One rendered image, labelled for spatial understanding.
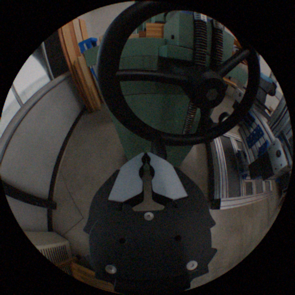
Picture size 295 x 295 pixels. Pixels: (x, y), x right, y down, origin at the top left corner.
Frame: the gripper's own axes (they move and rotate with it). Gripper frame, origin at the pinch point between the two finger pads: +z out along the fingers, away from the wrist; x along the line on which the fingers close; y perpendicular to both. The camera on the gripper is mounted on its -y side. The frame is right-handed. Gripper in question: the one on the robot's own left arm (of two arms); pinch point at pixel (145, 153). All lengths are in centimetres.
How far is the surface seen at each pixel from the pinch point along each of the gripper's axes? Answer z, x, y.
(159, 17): 16.1, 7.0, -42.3
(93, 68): 83, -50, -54
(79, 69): 110, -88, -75
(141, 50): 14.1, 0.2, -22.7
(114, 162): 65, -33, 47
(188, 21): 1.9, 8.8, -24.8
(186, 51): 5.7, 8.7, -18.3
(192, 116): 10.5, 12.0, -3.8
